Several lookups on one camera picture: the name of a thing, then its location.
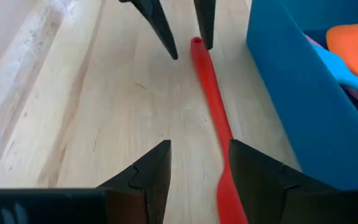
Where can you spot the red silicone spatula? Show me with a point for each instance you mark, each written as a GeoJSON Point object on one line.
{"type": "Point", "coordinates": [210, 87]}

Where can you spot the orange silicone spatula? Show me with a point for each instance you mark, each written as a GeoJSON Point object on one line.
{"type": "Point", "coordinates": [350, 43]}

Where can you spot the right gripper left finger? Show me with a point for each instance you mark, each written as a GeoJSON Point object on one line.
{"type": "Point", "coordinates": [148, 186]}

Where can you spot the blue plastic bin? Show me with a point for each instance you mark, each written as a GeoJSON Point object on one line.
{"type": "Point", "coordinates": [291, 77]}

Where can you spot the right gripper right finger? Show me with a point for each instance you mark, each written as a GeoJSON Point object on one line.
{"type": "Point", "coordinates": [259, 186]}

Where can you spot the pink silicone spatula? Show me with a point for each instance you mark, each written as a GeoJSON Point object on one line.
{"type": "Point", "coordinates": [357, 95]}

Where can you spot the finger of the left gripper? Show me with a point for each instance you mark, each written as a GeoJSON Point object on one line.
{"type": "Point", "coordinates": [205, 21]}
{"type": "Point", "coordinates": [158, 25]}

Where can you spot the blue silicone spatula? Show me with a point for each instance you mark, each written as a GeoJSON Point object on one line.
{"type": "Point", "coordinates": [337, 67]}

